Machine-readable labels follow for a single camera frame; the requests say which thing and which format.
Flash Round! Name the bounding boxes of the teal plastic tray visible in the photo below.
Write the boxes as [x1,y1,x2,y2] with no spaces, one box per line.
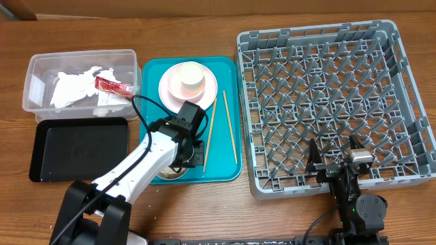
[141,56,243,185]

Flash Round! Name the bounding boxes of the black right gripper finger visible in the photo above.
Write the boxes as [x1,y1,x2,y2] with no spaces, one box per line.
[305,139,322,174]
[349,134,364,150]

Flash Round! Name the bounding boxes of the clear plastic bin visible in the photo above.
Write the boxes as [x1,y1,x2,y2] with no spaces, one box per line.
[22,49,141,122]

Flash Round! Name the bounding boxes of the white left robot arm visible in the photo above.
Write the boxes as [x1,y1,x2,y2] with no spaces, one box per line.
[50,101,208,244]

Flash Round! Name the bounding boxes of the pink plate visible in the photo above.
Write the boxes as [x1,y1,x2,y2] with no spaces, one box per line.
[158,62,218,114]

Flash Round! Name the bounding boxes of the white napkin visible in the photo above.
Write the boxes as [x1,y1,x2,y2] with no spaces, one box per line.
[50,66,131,117]

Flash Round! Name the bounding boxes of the grey dishwasher rack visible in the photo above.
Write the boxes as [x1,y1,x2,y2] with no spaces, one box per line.
[236,20,435,200]

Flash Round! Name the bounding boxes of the pink small bowl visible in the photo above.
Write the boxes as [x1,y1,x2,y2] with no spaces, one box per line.
[168,70,205,101]

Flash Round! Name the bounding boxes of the white cup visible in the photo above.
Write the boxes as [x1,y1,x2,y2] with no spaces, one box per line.
[177,61,204,94]

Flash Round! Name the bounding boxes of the grey bowl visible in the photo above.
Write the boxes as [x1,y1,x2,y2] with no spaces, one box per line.
[157,167,187,180]

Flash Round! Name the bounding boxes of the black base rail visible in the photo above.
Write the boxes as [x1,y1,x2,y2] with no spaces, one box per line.
[149,236,389,245]

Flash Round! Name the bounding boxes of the black tray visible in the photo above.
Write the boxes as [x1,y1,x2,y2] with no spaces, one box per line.
[29,117,129,182]

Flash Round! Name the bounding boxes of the red sauce packet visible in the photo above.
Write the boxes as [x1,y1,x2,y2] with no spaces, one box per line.
[95,76,134,98]

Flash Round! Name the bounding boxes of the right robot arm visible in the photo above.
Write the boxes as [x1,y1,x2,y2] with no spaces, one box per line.
[302,135,389,245]

